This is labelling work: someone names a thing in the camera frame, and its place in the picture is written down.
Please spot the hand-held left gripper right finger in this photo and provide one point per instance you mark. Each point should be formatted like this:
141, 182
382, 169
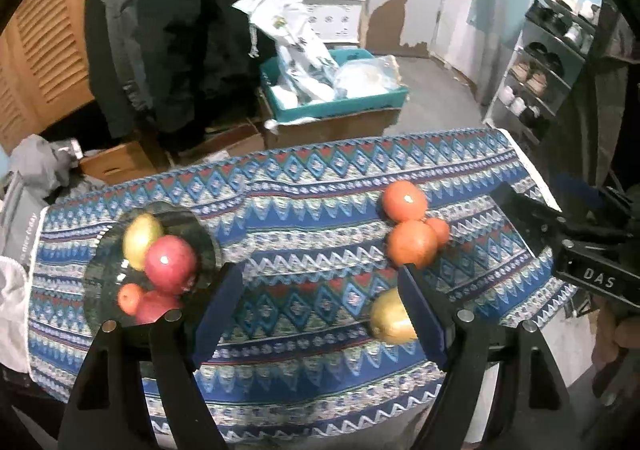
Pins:
420, 315

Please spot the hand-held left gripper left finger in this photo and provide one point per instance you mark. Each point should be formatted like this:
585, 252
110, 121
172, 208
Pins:
220, 310

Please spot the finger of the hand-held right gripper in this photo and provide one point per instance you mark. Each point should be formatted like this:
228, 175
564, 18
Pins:
585, 227
577, 187

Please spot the red apple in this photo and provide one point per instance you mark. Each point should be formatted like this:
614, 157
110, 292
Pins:
170, 262
155, 307

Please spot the round orange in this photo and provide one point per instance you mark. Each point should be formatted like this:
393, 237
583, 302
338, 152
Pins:
412, 245

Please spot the small tangerine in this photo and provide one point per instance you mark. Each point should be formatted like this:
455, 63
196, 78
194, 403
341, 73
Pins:
129, 299
441, 230

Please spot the green glass plate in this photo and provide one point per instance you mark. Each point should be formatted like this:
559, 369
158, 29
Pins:
175, 222

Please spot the yellow-green mango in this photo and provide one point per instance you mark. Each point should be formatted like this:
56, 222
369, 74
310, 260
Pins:
140, 240

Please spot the person's right hand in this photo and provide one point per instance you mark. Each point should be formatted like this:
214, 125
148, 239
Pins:
617, 350

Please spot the dark hanging curtain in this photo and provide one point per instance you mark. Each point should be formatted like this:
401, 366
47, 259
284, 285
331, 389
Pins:
600, 105

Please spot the shoe rack with shoes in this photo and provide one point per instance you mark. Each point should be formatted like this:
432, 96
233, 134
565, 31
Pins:
535, 77

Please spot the blue patterned tablecloth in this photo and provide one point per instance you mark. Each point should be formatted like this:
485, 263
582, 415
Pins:
300, 210

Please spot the white shoe rack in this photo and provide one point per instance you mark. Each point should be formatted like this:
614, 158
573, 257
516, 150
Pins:
520, 55

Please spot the flat cardboard piece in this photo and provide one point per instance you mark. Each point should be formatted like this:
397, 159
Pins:
235, 142

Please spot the wooden drawer box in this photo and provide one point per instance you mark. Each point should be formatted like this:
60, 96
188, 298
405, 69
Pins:
120, 162

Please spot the brown cardboard box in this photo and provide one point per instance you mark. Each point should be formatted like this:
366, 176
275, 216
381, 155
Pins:
340, 127

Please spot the white cloth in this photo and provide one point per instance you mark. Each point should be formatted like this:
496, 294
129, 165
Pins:
12, 315

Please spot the pale blue door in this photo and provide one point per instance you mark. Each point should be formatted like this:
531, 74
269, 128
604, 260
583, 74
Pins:
465, 5

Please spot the grey fabric bag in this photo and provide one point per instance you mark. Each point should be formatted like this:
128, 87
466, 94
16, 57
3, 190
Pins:
22, 225

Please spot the teal plastic crate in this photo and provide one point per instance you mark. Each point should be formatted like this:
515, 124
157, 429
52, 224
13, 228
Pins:
350, 105

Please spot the grey clothes pile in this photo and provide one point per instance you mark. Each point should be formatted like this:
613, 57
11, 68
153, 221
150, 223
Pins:
45, 165

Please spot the clear plastic bag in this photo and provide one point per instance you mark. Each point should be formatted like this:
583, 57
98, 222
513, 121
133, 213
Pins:
365, 75

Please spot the white printed rice bag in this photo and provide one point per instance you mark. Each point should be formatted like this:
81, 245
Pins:
295, 40

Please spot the black hanging coat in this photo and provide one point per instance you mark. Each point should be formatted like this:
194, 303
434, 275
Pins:
200, 30

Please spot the white patterned drawer box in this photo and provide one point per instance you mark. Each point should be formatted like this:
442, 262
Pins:
332, 17

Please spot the grey hanging coat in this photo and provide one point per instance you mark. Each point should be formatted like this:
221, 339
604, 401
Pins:
115, 30

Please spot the wooden louvered closet doors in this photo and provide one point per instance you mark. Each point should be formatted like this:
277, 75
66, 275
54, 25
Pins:
45, 55

